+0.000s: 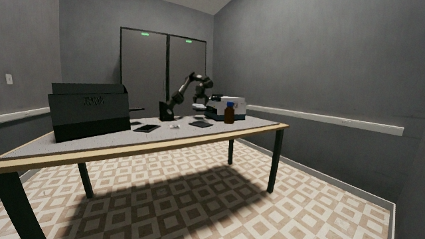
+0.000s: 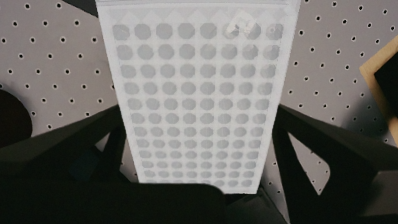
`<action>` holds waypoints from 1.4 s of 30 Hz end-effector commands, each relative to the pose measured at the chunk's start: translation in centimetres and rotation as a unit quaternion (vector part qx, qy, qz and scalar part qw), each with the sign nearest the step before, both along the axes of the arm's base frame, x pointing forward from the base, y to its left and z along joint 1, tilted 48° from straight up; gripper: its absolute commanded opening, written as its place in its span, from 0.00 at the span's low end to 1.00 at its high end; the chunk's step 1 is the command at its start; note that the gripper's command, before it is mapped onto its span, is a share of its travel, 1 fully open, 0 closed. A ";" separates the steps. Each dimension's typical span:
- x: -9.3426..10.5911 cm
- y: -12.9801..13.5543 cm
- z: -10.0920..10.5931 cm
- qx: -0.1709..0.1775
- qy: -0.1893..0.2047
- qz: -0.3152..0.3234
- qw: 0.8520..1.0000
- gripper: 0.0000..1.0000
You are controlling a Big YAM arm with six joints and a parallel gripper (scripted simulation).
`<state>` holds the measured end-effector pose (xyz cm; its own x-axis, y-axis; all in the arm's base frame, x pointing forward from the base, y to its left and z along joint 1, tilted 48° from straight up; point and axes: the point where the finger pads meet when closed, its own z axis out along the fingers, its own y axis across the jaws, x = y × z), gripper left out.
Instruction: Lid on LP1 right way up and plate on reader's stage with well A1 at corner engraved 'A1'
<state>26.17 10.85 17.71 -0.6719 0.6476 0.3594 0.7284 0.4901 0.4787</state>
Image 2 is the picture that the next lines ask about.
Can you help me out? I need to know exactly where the brown bottle with blue cap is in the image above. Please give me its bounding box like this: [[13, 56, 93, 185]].
[[0, 89, 33, 148]]

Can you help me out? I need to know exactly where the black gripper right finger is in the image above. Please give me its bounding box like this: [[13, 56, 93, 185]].
[[271, 103, 398, 224]]

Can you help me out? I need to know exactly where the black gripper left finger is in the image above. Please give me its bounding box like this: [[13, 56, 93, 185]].
[[0, 104, 127, 182]]

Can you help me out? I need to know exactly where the white multi-well plate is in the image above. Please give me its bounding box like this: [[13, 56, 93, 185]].
[[95, 0, 301, 194]]

